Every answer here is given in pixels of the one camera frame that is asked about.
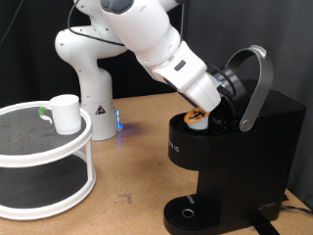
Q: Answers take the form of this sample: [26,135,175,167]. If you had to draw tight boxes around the grey partition panel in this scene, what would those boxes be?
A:
[177,0,313,210]

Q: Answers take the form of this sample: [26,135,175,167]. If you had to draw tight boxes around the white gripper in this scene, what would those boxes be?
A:
[177,71,224,114]

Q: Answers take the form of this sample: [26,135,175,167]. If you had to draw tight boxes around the orange-lidded white coffee pod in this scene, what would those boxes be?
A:
[183,108,210,131]

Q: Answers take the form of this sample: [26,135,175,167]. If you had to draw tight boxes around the white mug with green-taped handle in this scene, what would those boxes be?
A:
[38,94,82,136]

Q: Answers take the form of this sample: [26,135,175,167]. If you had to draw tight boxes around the braided machine power cable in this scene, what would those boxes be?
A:
[280,195,313,215]

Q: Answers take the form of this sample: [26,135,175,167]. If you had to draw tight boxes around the black tape strip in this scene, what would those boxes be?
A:
[249,213,282,235]

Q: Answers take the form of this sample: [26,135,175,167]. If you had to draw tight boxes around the black curtain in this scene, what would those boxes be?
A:
[0,0,184,109]

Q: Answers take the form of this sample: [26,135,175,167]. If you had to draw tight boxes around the black Keurig coffee machine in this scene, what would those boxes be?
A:
[162,44,307,235]

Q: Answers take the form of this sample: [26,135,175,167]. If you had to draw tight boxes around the white two-tier turntable shelf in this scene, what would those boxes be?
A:
[0,100,97,221]

